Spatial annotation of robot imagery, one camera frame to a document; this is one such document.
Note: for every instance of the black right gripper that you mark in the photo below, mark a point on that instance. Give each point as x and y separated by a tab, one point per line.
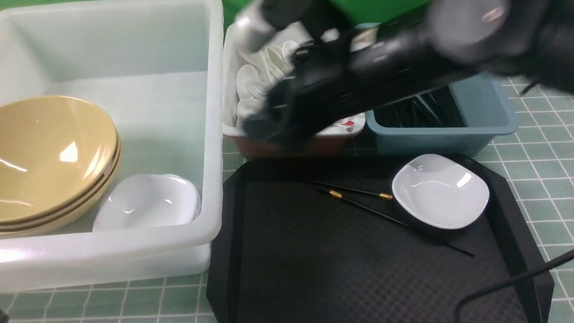
310	98

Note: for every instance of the black chopstick gold band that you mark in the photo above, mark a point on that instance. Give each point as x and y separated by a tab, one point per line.
341	188
418	231

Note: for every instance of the white square dish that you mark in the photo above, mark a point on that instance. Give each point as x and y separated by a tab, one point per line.
440	192

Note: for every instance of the yellow noodle bowl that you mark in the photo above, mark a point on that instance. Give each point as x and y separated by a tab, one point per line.
53	148

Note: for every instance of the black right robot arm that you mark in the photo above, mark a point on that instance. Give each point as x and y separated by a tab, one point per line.
455	39

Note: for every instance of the yellow bowl top stacked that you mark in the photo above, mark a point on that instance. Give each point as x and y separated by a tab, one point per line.
100	188

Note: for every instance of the white spoon left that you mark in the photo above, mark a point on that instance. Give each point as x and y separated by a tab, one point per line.
249	84

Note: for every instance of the white spoon bin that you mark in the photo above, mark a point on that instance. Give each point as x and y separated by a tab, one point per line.
329	142

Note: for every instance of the black chopsticks pile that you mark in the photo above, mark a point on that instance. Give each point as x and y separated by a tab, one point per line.
437	108

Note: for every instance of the black serving tray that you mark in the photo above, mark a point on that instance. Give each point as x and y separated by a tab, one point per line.
289	253

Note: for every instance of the blue chopstick bin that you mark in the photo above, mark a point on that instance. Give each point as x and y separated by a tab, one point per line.
483	104

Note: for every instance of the large white plastic tub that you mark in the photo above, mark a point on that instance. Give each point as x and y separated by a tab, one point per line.
155	66

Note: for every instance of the white dish in tub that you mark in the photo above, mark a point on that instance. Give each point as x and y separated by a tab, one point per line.
146	201

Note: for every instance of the green checkered tablecloth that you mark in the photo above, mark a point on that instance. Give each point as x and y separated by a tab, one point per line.
537	160

